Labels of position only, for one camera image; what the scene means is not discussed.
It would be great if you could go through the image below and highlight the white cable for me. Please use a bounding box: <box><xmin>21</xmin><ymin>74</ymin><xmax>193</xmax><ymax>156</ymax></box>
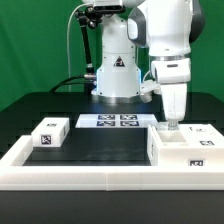
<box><xmin>66</xmin><ymin>2</ymin><xmax>88</xmax><ymax>93</ymax></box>

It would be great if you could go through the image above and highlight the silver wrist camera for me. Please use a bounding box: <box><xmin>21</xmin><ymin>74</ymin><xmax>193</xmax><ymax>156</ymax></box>
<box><xmin>140</xmin><ymin>80</ymin><xmax>161</xmax><ymax>103</ymax></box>

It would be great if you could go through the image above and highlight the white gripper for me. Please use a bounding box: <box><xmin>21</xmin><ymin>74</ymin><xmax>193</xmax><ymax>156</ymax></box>
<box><xmin>151</xmin><ymin>58</ymin><xmax>191</xmax><ymax>130</ymax></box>

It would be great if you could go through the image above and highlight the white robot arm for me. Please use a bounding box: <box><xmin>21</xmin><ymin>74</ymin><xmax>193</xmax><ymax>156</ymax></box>
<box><xmin>82</xmin><ymin>0</ymin><xmax>204</xmax><ymax>127</ymax></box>

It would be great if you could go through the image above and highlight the white cabinet body box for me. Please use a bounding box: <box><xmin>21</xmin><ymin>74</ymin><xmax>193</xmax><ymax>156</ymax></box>
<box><xmin>147</xmin><ymin>126</ymin><xmax>224</xmax><ymax>167</ymax></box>

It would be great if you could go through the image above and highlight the white cabinet top block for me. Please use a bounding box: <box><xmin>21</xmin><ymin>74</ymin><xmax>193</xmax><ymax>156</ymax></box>
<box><xmin>31</xmin><ymin>117</ymin><xmax>70</xmax><ymax>147</ymax></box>

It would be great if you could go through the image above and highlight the white U-shaped fence frame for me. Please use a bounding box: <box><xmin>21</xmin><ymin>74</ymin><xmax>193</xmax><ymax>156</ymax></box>
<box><xmin>0</xmin><ymin>135</ymin><xmax>224</xmax><ymax>191</ymax></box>

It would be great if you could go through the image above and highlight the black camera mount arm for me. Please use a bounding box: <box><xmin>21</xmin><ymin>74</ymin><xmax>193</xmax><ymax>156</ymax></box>
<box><xmin>74</xmin><ymin>5</ymin><xmax>103</xmax><ymax>81</ymax></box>

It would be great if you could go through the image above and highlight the black cable bundle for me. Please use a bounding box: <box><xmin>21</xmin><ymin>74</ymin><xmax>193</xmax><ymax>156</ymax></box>
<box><xmin>49</xmin><ymin>75</ymin><xmax>97</xmax><ymax>93</ymax></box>

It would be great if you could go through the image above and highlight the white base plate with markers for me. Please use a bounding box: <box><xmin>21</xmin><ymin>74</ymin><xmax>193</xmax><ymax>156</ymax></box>
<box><xmin>76</xmin><ymin>114</ymin><xmax>158</xmax><ymax>128</ymax></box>

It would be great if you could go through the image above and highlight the white cabinet door panel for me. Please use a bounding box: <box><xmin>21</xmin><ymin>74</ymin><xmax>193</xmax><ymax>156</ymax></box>
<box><xmin>157</xmin><ymin>121</ymin><xmax>175</xmax><ymax>131</ymax></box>
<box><xmin>179</xmin><ymin>124</ymin><xmax>224</xmax><ymax>148</ymax></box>

